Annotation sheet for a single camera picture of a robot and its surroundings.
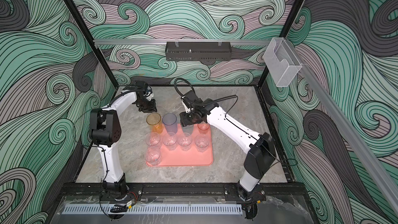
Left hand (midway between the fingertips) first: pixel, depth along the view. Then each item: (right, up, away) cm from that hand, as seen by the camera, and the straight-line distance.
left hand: (155, 108), depth 97 cm
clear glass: (+2, -16, -11) cm, 20 cm away
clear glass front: (+10, -18, -7) cm, 22 cm away
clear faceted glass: (+29, -19, -7) cm, 36 cm away
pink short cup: (+31, -12, -2) cm, 33 cm away
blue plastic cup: (+11, -6, -10) cm, 17 cm away
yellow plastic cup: (+2, -6, -10) cm, 11 cm away
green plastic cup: (+21, -13, -5) cm, 25 cm away
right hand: (+20, -5, -18) cm, 27 cm away
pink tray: (+16, -23, -9) cm, 30 cm away
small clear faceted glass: (+2, -25, -13) cm, 28 cm away
